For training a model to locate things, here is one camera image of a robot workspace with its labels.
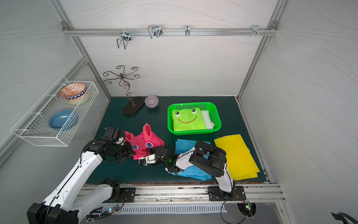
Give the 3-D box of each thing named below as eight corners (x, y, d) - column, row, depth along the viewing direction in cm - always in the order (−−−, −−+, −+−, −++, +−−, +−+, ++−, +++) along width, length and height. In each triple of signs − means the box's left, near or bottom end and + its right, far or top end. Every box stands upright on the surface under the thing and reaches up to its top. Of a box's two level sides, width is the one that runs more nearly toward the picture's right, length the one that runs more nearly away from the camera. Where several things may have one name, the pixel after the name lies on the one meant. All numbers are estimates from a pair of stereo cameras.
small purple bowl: (144, 109, 115) (143, 104, 110) (146, 100, 121) (145, 95, 116) (158, 109, 115) (157, 104, 110) (159, 100, 121) (158, 95, 116)
